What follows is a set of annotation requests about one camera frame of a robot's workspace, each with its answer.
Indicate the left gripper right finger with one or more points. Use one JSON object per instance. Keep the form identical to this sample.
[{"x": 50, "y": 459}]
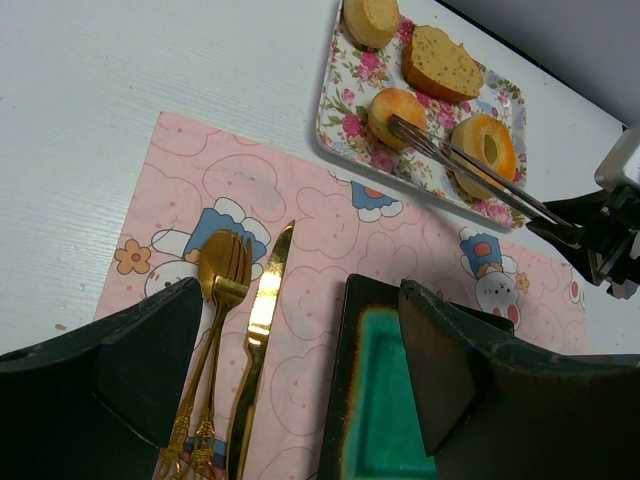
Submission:
[{"x": 493, "y": 406}]

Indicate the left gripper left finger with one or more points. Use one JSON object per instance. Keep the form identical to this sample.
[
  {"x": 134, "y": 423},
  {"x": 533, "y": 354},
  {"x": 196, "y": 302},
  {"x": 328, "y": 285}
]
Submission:
[{"x": 99, "y": 402}]

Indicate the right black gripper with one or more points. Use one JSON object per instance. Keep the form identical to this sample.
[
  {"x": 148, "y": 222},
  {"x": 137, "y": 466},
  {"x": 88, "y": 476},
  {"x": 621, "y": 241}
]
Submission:
[{"x": 610, "y": 238}]

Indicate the metal tongs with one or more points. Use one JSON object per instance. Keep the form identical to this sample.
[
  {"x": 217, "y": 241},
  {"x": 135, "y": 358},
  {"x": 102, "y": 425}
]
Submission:
[{"x": 458, "y": 161}]

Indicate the speckled bread slice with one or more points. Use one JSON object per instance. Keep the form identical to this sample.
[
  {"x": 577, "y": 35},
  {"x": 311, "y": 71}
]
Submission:
[{"x": 435, "y": 66}]

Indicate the black and teal square plate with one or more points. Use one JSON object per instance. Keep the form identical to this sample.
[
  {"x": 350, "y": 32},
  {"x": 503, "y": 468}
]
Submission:
[{"x": 372, "y": 429}]

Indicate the gold spoon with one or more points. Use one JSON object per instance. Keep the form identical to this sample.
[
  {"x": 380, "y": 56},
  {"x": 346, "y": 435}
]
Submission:
[{"x": 220, "y": 267}]

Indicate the gold knife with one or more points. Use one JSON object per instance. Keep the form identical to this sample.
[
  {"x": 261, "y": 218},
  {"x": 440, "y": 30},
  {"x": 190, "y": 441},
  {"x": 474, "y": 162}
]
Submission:
[{"x": 257, "y": 338}]

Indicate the pink bunny placemat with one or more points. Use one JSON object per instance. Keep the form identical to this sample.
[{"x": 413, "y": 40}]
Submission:
[{"x": 197, "y": 179}]

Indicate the small round pale bun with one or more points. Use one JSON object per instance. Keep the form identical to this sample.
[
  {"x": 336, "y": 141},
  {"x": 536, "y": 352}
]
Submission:
[{"x": 372, "y": 23}]

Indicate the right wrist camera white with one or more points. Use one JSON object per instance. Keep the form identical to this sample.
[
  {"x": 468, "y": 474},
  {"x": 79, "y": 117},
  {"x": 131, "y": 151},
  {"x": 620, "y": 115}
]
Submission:
[{"x": 620, "y": 167}]

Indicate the ring-shaped donut bread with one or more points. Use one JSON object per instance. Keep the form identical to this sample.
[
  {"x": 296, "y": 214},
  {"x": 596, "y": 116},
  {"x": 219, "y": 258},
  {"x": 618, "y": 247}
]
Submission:
[{"x": 487, "y": 140}]

